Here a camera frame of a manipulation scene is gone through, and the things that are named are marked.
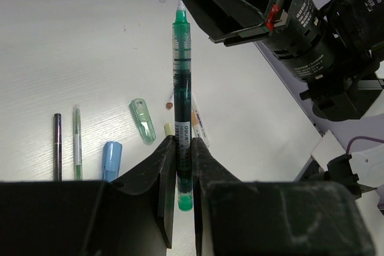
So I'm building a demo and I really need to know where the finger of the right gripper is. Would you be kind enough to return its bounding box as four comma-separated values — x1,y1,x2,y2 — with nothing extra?
183,0,270,46

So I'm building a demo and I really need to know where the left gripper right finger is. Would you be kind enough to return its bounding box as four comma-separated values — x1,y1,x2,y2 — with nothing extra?
191,138,376,255

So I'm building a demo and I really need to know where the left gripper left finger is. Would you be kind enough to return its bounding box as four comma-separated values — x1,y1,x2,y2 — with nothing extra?
1,136,176,255

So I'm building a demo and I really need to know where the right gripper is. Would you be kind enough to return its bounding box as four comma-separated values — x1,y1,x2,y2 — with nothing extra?
176,0,376,85

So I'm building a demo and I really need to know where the green ink pen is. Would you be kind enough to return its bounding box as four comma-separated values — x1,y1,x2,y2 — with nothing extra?
172,0,193,212

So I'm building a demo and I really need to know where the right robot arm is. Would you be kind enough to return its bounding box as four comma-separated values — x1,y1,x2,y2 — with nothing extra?
183,0,383,122

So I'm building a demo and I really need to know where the blue correction tape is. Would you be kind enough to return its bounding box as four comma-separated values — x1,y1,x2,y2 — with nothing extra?
102,141,122,182

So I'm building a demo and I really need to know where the yellow tipped marker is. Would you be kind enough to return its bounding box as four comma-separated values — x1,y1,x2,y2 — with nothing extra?
191,94,211,147

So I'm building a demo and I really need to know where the yellow-green highlighter pen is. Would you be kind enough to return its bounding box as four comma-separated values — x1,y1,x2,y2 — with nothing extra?
164,123,174,136

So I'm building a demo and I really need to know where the light green pen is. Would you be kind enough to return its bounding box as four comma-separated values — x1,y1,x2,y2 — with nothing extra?
73,105,83,180

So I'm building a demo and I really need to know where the brown tipped white marker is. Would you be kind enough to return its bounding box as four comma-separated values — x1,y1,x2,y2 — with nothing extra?
166,91,174,110

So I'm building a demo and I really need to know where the green correction tape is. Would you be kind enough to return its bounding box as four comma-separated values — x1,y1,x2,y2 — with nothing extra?
129,98,156,144

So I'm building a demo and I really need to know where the black pen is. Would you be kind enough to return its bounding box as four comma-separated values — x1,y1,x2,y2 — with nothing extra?
53,113,62,181

